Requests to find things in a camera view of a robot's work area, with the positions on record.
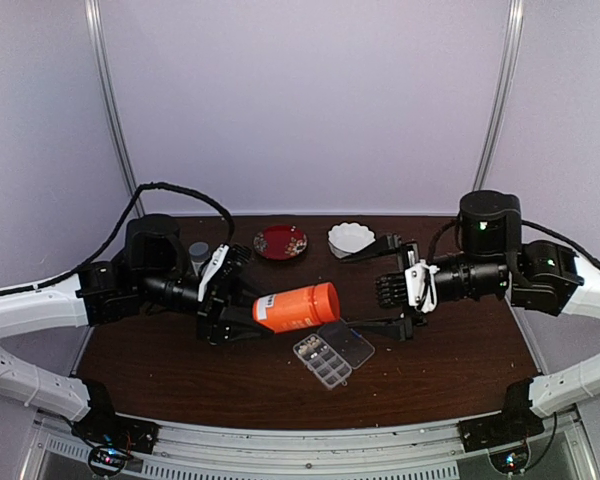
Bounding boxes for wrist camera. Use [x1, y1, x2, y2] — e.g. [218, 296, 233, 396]
[375, 260, 440, 314]
[198, 244, 252, 303]

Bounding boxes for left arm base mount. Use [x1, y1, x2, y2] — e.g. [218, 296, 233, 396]
[69, 380, 159, 478]

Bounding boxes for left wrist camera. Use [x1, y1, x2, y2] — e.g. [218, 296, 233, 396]
[198, 244, 252, 303]

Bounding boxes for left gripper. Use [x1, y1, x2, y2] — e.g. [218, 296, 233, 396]
[136, 268, 280, 345]

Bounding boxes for left aluminium frame post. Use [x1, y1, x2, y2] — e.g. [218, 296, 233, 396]
[84, 0, 138, 197]

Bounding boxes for grey capped supplement bottle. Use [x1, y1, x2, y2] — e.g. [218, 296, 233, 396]
[188, 241, 211, 276]

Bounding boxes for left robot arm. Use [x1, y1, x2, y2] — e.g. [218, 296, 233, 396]
[0, 214, 274, 444]

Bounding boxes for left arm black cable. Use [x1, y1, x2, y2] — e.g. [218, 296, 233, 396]
[0, 182, 236, 301]

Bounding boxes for clear plastic pill organizer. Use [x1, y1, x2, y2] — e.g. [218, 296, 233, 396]
[293, 321, 375, 390]

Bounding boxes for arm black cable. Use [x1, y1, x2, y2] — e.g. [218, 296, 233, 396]
[427, 217, 600, 281]
[0, 182, 236, 301]

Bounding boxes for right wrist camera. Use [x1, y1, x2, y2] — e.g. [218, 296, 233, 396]
[375, 260, 440, 314]

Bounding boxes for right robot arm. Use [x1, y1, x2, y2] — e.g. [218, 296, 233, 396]
[343, 190, 600, 450]

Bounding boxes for orange pill bottle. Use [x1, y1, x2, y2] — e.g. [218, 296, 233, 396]
[252, 282, 341, 334]

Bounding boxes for front aluminium rail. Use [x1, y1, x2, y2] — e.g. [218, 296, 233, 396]
[29, 409, 596, 480]

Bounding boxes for right aluminium frame post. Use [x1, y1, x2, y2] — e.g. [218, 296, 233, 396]
[472, 0, 525, 191]

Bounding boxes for white scalloped dish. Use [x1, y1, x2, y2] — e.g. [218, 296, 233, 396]
[328, 222, 376, 259]

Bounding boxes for red floral plate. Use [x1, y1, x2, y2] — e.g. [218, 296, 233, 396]
[253, 225, 308, 261]

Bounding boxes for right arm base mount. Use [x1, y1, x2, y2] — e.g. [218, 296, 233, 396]
[458, 379, 545, 476]

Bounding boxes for aluminium frame post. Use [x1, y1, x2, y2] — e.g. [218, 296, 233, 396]
[472, 0, 525, 191]
[84, 0, 138, 197]

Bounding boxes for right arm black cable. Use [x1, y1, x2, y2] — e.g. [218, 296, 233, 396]
[427, 217, 600, 281]

